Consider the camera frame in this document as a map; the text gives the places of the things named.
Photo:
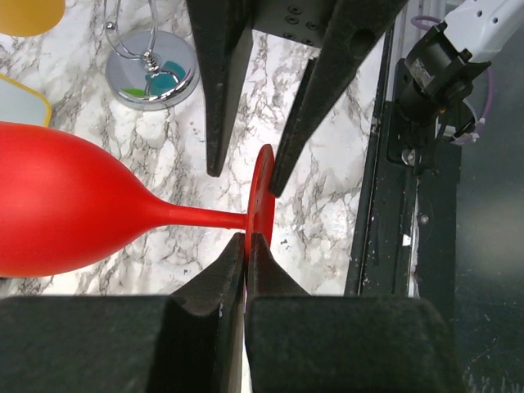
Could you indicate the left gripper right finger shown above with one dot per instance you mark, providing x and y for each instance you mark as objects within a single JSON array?
[{"x": 296, "y": 342}]

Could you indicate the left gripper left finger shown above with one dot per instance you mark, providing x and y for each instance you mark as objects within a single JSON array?
[{"x": 188, "y": 341}]

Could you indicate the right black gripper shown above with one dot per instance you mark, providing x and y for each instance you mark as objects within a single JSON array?
[{"x": 346, "y": 31}]

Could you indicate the red wine glass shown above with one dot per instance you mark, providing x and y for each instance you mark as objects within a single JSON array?
[{"x": 67, "y": 203}]

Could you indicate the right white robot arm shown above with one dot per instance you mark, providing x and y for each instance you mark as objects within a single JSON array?
[{"x": 442, "y": 65}]

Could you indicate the chrome wine glass rack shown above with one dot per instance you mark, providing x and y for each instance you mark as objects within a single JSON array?
[{"x": 150, "y": 70}]

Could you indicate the yellow wine glass left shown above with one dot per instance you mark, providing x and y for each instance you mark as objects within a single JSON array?
[{"x": 22, "y": 18}]

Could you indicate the yellow framed whiteboard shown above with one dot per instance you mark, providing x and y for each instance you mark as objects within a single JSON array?
[{"x": 20, "y": 104}]

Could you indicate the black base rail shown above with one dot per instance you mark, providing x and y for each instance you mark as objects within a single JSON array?
[{"x": 405, "y": 232}]

